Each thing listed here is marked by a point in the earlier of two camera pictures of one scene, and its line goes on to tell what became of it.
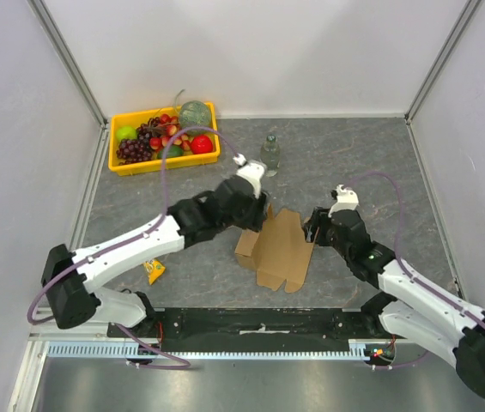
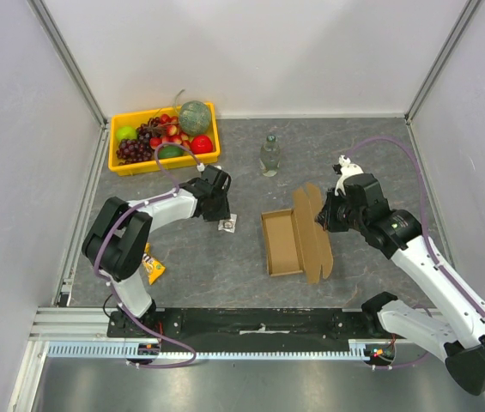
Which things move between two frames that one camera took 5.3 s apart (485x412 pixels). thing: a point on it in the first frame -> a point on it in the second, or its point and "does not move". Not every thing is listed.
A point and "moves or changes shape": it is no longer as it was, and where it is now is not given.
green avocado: (172, 151) does not move
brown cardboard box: (277, 250) moves or changes shape
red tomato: (201, 144) does not move
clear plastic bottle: (270, 155) does not move
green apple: (126, 132) does not move
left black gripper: (254, 221) -> (224, 213)
